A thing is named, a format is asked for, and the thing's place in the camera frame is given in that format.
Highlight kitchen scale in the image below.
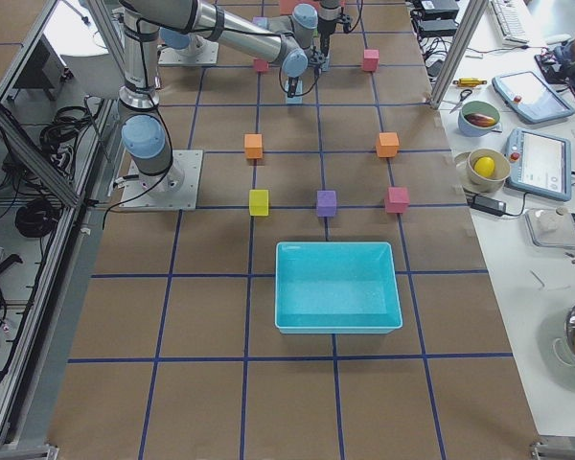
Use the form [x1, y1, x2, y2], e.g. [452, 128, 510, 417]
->
[525, 207, 575, 249]

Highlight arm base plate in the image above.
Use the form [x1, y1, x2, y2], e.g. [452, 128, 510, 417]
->
[119, 149, 203, 211]

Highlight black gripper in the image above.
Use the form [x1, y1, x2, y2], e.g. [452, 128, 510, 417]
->
[318, 32, 332, 58]
[285, 77, 302, 99]

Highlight yellow foam block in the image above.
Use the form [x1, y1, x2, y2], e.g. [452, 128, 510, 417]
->
[248, 189, 269, 217]

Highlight near teach pendant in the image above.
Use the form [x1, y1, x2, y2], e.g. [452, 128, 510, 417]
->
[504, 128, 572, 202]

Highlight bowl with yellow lemon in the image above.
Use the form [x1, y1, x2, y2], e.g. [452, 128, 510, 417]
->
[454, 149, 511, 194]

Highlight purple foam block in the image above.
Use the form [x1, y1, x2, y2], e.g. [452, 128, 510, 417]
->
[252, 16, 268, 29]
[316, 190, 337, 218]

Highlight near left pink block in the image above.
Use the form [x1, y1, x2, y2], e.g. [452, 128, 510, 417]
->
[253, 58, 269, 74]

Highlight black power adapter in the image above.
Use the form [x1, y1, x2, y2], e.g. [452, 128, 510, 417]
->
[470, 194, 506, 217]

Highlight black handled scissors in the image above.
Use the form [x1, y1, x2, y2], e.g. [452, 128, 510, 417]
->
[450, 88, 472, 113]

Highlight aluminium frame post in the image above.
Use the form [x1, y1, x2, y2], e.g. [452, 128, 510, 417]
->
[428, 0, 488, 109]

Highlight far orange foam block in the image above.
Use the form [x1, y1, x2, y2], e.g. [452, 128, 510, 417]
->
[376, 132, 400, 158]

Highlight pink block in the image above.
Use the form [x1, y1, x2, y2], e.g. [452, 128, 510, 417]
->
[253, 58, 269, 74]
[361, 49, 380, 73]
[384, 187, 410, 214]

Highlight orange foam block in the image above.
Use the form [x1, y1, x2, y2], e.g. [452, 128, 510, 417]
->
[243, 133, 264, 160]
[376, 132, 400, 158]

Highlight blue bowl with fruit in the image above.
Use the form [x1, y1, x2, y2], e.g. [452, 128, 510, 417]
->
[457, 101, 500, 137]

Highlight right purple foam block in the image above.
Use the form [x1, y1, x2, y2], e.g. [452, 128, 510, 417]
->
[316, 190, 337, 218]

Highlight brass cylinder tool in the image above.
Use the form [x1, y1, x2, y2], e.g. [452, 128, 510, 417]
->
[452, 78, 488, 88]

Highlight near orange foam block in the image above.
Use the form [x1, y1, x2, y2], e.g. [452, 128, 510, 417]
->
[243, 133, 264, 160]

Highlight left purple foam block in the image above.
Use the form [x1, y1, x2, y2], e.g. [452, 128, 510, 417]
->
[252, 16, 268, 29]

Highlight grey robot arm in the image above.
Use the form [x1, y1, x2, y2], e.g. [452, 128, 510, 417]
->
[118, 1, 318, 193]
[146, 1, 357, 64]

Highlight far teach pendant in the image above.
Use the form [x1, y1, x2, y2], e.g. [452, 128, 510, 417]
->
[492, 71, 574, 124]

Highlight far right pink block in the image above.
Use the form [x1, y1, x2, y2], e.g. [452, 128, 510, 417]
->
[384, 187, 410, 214]

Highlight cyan plastic bin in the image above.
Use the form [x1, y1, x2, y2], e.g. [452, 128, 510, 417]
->
[274, 241, 403, 334]

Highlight far left pink block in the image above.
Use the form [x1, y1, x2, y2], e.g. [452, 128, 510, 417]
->
[361, 49, 380, 73]

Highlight light blue block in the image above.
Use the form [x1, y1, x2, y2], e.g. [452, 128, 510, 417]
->
[286, 94, 303, 105]

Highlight teach pendant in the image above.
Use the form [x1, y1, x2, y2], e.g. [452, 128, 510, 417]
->
[504, 128, 572, 202]
[492, 71, 574, 124]

